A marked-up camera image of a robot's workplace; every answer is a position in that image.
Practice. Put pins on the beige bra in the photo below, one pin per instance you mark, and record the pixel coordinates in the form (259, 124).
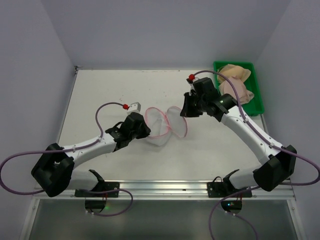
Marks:
(236, 71)

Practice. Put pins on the green plastic tray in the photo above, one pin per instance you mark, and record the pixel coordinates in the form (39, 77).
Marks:
(255, 106)

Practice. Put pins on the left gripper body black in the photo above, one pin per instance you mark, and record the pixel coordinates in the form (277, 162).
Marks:
(139, 124)

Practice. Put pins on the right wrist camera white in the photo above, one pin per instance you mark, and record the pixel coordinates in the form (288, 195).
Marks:
(190, 80)

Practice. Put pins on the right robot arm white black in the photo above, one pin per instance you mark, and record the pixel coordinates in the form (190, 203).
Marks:
(276, 162)

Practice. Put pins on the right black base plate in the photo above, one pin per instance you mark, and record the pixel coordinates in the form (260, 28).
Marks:
(217, 189)

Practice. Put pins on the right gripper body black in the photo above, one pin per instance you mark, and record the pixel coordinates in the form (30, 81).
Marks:
(189, 104)

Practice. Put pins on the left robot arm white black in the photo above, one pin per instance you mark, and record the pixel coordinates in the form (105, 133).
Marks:
(56, 169)

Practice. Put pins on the pink bra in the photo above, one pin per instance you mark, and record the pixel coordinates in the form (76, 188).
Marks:
(244, 95)

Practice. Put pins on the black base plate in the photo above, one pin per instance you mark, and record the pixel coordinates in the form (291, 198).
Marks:
(217, 189)
(110, 188)

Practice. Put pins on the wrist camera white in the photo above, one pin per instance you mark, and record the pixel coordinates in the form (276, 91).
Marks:
(190, 80)
(132, 108)

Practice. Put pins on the white mesh laundry bag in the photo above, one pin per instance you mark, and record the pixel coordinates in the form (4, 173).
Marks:
(163, 124)

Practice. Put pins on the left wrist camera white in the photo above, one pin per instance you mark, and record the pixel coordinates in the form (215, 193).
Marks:
(132, 108)

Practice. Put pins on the aluminium rail front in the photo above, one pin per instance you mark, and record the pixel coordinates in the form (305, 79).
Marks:
(184, 190)

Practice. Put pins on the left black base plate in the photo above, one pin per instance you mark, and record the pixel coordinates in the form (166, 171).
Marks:
(110, 188)

